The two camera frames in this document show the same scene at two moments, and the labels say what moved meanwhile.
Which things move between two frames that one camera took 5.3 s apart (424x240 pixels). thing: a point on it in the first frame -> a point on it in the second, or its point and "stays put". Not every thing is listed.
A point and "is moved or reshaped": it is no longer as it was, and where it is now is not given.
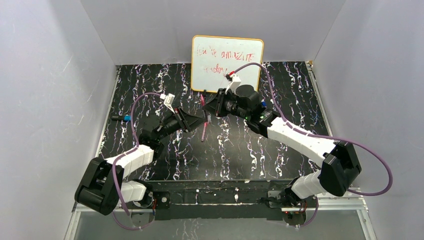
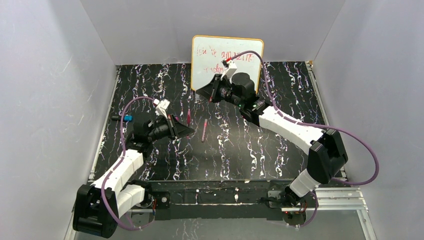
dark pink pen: x=205 y=125 is moved or reshaped
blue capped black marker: x=126 y=117 stays put
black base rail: x=208 y=199 stays put
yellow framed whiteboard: x=213 y=57 stays put
